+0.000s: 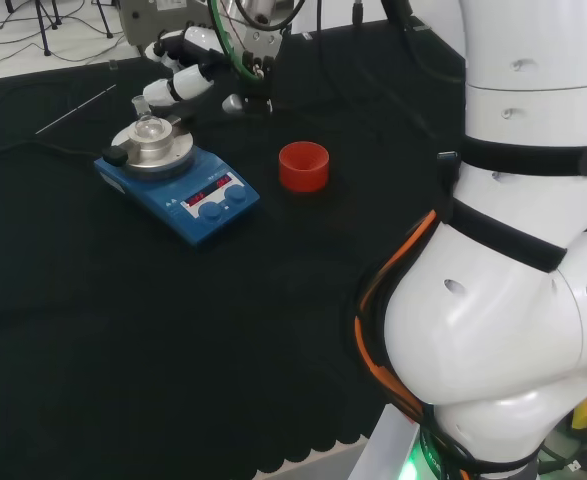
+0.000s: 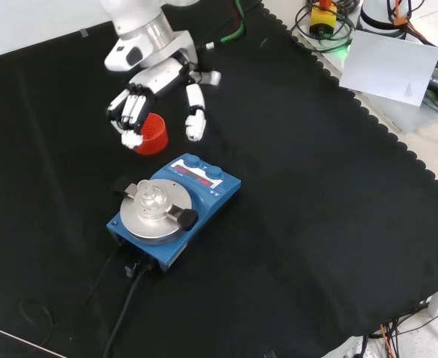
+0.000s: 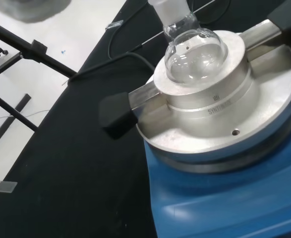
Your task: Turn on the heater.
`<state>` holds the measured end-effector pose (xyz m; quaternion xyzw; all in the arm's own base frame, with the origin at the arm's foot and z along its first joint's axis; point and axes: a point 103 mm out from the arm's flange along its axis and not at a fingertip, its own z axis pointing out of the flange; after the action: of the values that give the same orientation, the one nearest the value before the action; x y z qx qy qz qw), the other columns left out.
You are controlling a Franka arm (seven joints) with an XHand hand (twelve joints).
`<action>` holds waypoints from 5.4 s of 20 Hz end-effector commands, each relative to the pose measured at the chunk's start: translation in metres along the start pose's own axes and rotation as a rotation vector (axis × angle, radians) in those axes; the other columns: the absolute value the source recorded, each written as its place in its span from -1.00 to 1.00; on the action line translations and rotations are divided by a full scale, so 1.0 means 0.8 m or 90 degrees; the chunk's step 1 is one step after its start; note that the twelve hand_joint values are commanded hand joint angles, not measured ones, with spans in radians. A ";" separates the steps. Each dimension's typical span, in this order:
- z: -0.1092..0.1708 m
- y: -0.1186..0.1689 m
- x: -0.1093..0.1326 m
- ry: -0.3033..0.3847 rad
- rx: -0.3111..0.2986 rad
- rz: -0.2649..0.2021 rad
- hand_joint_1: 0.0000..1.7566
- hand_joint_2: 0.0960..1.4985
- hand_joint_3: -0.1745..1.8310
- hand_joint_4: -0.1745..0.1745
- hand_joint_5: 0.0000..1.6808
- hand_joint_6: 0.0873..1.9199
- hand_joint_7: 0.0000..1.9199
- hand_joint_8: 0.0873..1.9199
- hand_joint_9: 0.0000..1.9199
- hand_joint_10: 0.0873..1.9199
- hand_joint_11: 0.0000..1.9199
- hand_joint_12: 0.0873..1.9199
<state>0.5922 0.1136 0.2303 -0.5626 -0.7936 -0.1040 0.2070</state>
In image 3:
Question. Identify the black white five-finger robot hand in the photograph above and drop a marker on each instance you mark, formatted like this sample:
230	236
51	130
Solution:
33	10

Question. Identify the black tripod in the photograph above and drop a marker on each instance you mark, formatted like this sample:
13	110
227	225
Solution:
36	48

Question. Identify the clear plastic cloth clip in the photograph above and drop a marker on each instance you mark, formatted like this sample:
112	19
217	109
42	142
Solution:
113	25
6	187

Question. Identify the clear round-bottom glass flask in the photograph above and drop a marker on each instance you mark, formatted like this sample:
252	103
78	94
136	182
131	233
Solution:
192	59

